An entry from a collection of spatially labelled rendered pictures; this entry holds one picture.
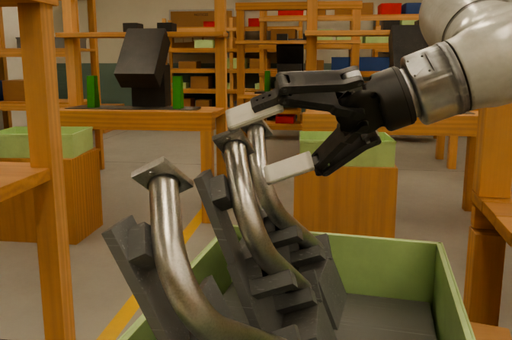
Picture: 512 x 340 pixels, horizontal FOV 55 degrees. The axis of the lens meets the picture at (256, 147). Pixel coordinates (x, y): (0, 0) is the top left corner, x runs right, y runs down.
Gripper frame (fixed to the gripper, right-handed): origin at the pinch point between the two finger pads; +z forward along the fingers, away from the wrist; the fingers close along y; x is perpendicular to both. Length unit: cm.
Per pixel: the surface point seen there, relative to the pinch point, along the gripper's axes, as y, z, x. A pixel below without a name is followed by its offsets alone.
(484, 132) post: -84, -48, -43
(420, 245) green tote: -40.1, -16.8, 2.8
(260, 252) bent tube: -3.6, 2.9, 12.8
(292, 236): -20.6, 2.2, 3.2
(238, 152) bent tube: 1.2, 2.2, 0.7
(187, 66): -618, 279, -770
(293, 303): -18.5, 3.6, 14.5
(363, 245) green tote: -38.7, -7.0, 0.0
